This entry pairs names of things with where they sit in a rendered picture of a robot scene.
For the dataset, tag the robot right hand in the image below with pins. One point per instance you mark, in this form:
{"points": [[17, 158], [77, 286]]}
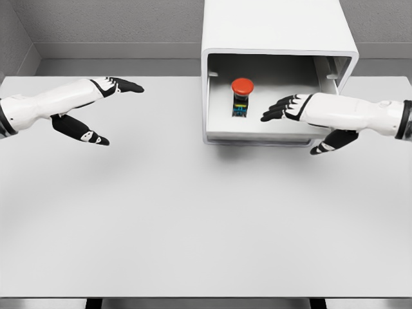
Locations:
{"points": [[328, 107]]}

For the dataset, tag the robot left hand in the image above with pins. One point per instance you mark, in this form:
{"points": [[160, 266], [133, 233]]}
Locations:
{"points": [[80, 93]]}

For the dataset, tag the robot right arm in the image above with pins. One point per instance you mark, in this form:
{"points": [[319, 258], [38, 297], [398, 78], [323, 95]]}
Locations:
{"points": [[383, 117]]}

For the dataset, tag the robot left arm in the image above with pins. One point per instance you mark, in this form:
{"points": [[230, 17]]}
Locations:
{"points": [[22, 112]]}

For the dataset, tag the white tabletop storage cabinet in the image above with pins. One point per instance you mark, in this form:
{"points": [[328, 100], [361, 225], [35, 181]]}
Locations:
{"points": [[277, 29]]}

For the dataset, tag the white cabinet drawer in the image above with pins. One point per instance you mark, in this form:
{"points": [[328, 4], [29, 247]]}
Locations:
{"points": [[273, 127]]}

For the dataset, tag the red button load switch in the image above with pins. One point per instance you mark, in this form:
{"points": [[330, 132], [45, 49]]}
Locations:
{"points": [[242, 86]]}

